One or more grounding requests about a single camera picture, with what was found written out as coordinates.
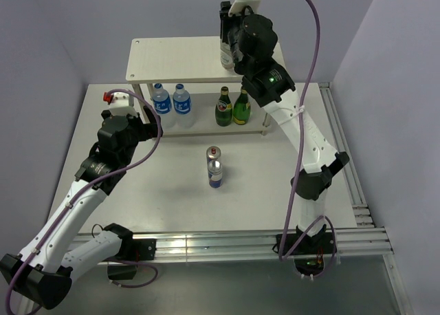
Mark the energy drink can red tab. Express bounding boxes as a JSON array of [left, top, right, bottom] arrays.
[[206, 146, 221, 164]]

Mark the green Perrier bottle yellow label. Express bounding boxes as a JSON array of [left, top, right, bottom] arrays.
[[233, 87, 251, 125]]

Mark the energy drink can silver top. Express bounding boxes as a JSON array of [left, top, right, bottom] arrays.
[[208, 160, 223, 188]]

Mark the green Perrier bottle red label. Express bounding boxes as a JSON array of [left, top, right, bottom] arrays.
[[215, 86, 233, 127]]

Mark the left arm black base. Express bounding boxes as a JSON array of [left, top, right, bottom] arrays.
[[107, 239, 157, 281]]

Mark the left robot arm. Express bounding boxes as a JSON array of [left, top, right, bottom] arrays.
[[1, 105, 162, 309]]

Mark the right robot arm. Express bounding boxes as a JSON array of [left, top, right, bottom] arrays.
[[219, 1, 349, 253]]

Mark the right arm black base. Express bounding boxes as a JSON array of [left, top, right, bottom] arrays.
[[289, 232, 337, 279]]

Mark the white two-tier shelf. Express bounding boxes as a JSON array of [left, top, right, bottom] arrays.
[[126, 36, 271, 137]]

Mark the left blue-label water bottle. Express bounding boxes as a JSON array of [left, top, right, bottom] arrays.
[[151, 83, 175, 129]]

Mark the blue-label water bottle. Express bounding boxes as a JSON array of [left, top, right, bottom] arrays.
[[151, 83, 175, 129], [173, 83, 195, 129]]

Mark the right blue-label water bottle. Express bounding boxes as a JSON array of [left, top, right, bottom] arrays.
[[173, 83, 195, 129]]

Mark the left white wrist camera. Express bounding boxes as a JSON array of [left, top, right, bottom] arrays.
[[103, 92, 137, 116]]

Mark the aluminium frame rail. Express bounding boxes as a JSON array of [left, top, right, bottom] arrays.
[[20, 82, 412, 315]]

